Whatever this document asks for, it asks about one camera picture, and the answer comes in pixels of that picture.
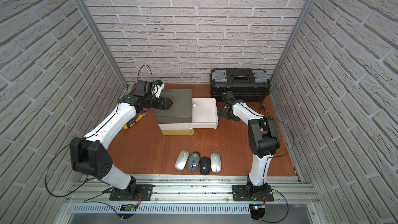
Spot base cable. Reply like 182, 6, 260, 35
45, 142, 131, 218
257, 188, 290, 224

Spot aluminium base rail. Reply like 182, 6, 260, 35
60, 175, 322, 219

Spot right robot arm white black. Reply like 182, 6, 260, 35
218, 91, 280, 199

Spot black plastic toolbox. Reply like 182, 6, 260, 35
209, 68, 271, 102

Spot yellow utility knife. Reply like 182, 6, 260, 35
123, 114, 146, 130

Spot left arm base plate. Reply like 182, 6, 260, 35
109, 184, 154, 201

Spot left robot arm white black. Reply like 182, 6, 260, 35
69, 80, 173, 196

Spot orange handled pliers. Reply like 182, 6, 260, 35
260, 102, 269, 116

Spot three-drawer storage box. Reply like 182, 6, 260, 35
154, 89, 219, 136

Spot silver computer mouse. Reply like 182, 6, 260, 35
210, 152, 222, 173
175, 150, 190, 171

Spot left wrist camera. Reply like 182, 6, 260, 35
152, 79, 165, 98

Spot right base cable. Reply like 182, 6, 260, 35
257, 188, 290, 224

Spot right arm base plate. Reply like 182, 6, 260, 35
232, 184, 274, 202

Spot grey computer mouse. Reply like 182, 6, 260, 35
187, 152, 201, 172

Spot black computer mouse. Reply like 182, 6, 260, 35
200, 157, 211, 175

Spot left base cable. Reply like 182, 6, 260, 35
45, 142, 131, 218

